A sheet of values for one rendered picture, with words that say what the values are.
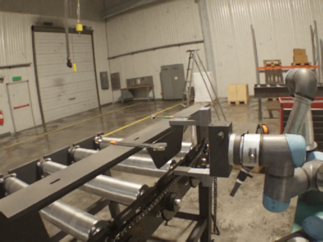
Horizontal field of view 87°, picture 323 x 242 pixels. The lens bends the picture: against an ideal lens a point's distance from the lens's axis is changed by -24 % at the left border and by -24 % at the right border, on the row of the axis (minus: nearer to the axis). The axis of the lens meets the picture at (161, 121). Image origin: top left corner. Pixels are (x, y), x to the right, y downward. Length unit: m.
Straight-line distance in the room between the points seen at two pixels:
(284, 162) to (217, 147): 0.16
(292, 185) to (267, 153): 0.12
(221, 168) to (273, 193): 0.14
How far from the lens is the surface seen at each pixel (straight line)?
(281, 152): 0.48
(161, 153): 0.90
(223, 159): 0.51
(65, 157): 1.68
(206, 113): 0.50
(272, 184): 0.51
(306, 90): 0.95
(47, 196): 0.44
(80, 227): 0.79
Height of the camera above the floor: 1.36
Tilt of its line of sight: 12 degrees down
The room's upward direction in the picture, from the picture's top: 7 degrees counter-clockwise
